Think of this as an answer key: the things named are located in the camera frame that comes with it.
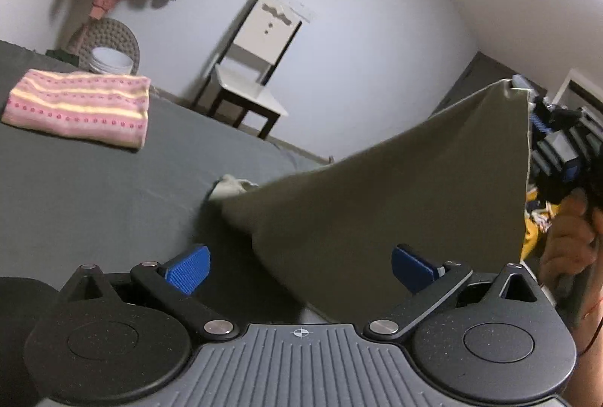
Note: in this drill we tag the olive beige garment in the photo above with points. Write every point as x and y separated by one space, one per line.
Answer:
452 188

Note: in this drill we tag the grey bed sheet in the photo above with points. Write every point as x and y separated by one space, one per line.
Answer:
65 202

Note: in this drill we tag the person's right hand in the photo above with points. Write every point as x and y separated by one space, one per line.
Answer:
573 244

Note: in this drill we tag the white bowl in basket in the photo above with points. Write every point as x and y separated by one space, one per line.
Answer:
110 61

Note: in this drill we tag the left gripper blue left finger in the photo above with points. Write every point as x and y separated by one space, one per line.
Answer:
189 270

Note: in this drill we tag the pink striped folded cloth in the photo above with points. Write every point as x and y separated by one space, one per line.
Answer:
109 109

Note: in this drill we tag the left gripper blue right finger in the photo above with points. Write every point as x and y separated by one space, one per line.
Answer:
413 271

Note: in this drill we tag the white and black chair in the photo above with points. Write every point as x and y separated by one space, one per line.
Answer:
243 67

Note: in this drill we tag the woven grey basket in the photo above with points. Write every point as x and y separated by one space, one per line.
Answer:
105 32

